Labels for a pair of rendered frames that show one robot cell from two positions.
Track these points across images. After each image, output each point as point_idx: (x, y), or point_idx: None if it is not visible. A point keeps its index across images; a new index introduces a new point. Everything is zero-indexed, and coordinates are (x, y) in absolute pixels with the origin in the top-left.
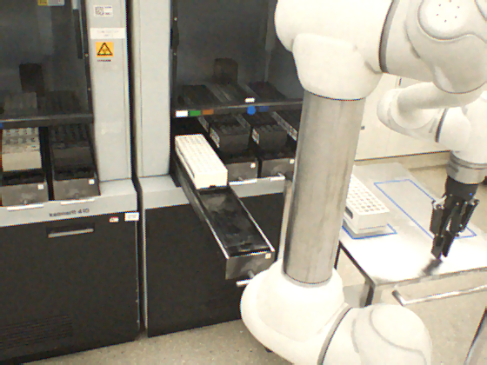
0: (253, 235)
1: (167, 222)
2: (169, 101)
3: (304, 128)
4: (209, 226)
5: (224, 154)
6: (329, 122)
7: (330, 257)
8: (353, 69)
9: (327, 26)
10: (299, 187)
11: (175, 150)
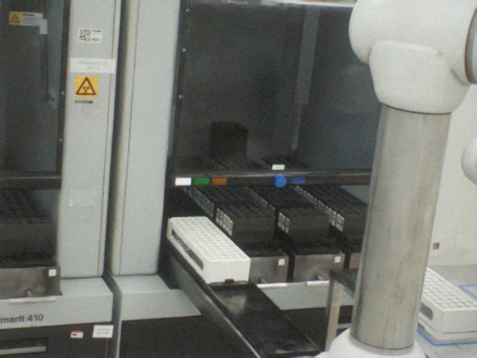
0: (294, 338)
1: (153, 344)
2: (165, 163)
3: (381, 148)
4: (230, 327)
5: (240, 244)
6: (411, 139)
7: (411, 315)
8: (437, 77)
9: (409, 32)
10: (375, 221)
11: (167, 239)
